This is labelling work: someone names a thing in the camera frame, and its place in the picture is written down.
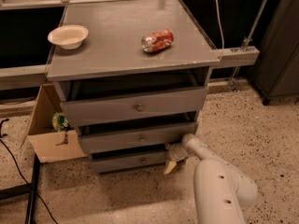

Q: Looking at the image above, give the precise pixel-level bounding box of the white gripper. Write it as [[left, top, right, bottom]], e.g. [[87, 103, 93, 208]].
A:
[[164, 143, 190, 175]]

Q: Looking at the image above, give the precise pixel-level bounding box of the grey bottom drawer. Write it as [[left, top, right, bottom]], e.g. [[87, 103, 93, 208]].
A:
[[91, 144, 167, 174]]

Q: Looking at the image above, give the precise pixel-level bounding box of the grey drawer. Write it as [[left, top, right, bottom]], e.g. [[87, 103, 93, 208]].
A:
[[91, 144, 167, 174], [78, 122, 197, 154], [61, 87, 208, 127]]

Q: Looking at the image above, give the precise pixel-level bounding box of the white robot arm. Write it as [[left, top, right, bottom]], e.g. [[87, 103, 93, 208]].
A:
[[164, 133, 258, 224]]

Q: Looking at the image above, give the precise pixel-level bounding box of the grey middle drawer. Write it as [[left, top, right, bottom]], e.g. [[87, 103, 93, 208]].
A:
[[78, 122, 197, 154]]

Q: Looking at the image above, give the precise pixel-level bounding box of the grey drawer cabinet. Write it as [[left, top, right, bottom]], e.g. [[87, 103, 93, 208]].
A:
[[46, 0, 221, 175]]

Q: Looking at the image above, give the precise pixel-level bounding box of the grey top drawer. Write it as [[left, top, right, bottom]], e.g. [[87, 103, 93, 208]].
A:
[[61, 87, 208, 127]]

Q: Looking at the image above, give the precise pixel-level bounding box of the open cardboard box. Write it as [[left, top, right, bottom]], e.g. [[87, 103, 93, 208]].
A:
[[27, 84, 85, 162]]

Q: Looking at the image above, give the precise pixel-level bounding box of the green bag in box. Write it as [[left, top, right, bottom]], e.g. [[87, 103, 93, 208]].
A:
[[52, 112, 70, 132]]

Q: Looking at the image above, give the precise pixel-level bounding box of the red soda can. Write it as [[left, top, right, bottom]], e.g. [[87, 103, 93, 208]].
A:
[[141, 29, 174, 53]]

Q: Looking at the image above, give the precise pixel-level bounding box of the dark grey rolling cabinet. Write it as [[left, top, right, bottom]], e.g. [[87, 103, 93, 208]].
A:
[[251, 0, 299, 105]]

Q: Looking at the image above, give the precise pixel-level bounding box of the diagonal metal rod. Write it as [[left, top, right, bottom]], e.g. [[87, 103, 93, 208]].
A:
[[228, 0, 268, 92]]

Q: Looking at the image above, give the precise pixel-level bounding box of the white bowl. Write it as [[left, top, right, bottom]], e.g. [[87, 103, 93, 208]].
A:
[[48, 25, 89, 49]]

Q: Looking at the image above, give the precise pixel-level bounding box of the black metal floor frame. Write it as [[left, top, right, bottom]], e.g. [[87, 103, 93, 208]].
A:
[[0, 156, 40, 224]]

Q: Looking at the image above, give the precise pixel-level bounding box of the black floor cable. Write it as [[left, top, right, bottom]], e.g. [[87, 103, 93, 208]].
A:
[[0, 118, 59, 224]]

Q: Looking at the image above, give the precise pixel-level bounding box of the white cable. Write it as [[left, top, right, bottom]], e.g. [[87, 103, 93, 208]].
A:
[[201, 0, 225, 62]]

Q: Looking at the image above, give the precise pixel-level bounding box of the grey horizontal rail frame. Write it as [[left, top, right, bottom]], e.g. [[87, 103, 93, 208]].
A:
[[0, 0, 275, 91]]

